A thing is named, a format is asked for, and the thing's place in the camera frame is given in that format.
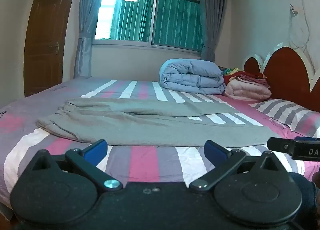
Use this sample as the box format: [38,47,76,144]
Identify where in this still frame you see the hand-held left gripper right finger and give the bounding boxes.
[189,140,284,192]

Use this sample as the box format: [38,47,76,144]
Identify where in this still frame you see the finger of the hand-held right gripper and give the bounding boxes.
[267,137,295,156]

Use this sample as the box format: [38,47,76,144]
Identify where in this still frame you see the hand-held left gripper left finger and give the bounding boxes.
[31,139,123,192]

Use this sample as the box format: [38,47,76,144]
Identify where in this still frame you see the grey pants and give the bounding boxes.
[37,97,275,148]

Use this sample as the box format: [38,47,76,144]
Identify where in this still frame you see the striped pillow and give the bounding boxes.
[249,98,320,138]

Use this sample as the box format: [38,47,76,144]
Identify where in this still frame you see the person's dark blue clothing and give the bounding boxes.
[289,172,320,220]

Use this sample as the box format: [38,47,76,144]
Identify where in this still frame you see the bed with striped sheet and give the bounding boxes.
[0,75,320,220]

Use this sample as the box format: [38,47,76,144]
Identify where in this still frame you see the folded pink blanket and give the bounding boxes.
[224,76,272,100]

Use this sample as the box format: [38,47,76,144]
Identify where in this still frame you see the red-brown wooden headboard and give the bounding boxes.
[243,47,320,113]

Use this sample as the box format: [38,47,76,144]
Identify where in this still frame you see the folded light blue duvet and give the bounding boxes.
[159,58,227,95]

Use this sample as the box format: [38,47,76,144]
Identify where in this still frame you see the red folded clothes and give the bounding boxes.
[223,68,272,89]

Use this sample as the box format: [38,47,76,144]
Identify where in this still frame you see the colourful patterned cloth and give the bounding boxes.
[217,66,238,76]

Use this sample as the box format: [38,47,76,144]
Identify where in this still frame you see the brown wooden door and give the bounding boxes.
[24,0,82,98]

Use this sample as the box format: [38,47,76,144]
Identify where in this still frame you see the grey curtain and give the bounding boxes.
[197,0,232,62]
[74,0,113,78]

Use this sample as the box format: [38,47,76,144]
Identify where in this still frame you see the brass door handle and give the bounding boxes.
[48,42,61,55]

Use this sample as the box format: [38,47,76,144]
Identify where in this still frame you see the wall hook with cable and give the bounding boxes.
[288,4,313,49]

